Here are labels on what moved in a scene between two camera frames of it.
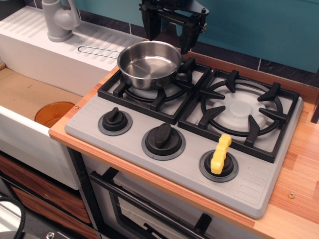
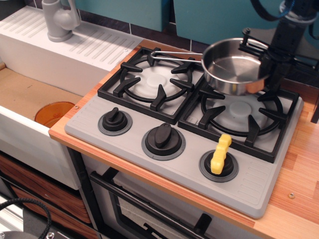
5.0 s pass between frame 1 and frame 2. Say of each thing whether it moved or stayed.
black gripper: moved
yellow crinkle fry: stayed
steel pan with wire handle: moved
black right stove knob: stayed
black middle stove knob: stayed
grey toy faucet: stayed
